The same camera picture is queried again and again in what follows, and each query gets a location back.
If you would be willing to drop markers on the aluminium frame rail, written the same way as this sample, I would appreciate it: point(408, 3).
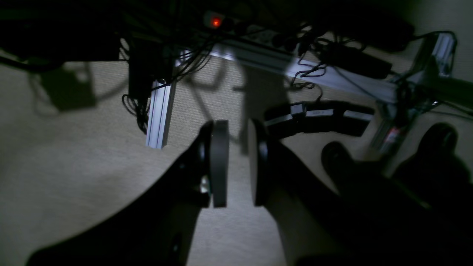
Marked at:
point(315, 116)

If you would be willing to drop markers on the black shoe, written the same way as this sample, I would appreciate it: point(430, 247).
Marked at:
point(434, 155)
point(337, 162)

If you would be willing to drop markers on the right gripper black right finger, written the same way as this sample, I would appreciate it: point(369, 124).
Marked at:
point(313, 222)

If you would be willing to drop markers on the black shoe right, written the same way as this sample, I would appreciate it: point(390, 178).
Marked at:
point(434, 155)

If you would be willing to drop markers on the black power strip red light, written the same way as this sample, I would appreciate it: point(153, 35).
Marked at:
point(235, 29)

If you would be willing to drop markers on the black shoe left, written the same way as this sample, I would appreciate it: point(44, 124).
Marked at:
point(337, 162)

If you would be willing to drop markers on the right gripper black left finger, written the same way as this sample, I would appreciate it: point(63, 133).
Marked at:
point(157, 228)

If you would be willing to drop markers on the black power adapter brick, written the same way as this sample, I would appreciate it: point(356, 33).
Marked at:
point(353, 60)

